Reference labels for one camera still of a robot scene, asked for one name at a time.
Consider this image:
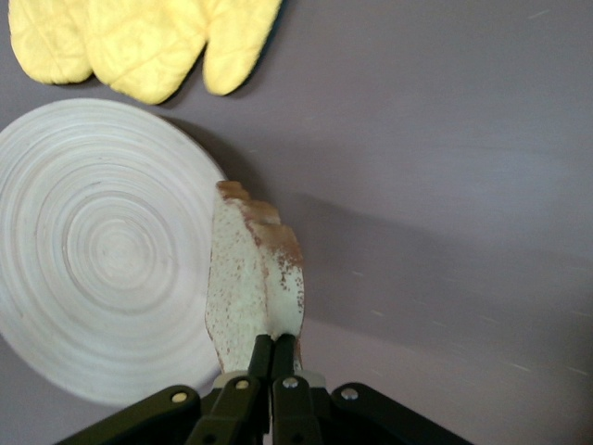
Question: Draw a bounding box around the round wooden plate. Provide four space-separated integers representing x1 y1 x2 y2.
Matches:
0 97 228 409

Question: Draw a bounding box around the bread slice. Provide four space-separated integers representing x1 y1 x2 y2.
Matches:
203 180 307 375

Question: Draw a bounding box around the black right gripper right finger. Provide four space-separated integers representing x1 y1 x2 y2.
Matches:
271 333 473 445

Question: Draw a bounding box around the yellow quilted oven mitt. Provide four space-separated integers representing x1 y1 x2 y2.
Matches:
85 0 284 106
7 0 94 86

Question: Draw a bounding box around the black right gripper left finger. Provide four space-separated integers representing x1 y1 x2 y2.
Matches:
57 334 273 445

